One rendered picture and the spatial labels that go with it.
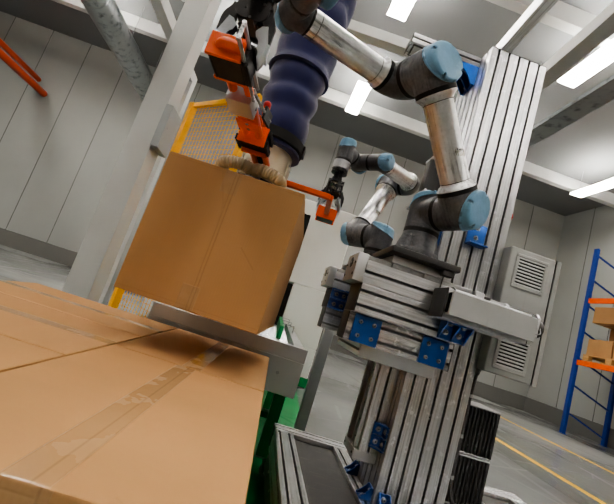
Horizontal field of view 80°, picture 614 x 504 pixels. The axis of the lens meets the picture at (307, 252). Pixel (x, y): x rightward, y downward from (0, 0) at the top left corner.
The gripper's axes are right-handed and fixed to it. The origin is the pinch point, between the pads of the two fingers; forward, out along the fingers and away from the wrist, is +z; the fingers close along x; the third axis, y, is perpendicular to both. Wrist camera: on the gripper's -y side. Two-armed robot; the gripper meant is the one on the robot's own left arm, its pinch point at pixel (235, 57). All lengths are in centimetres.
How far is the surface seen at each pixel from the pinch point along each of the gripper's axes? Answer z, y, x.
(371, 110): -481, 778, -42
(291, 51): -41, 50, 3
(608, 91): -338, 353, -314
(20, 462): 66, -28, -7
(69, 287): 74, 156, 108
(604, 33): -190, 146, -163
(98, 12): -356, 536, 496
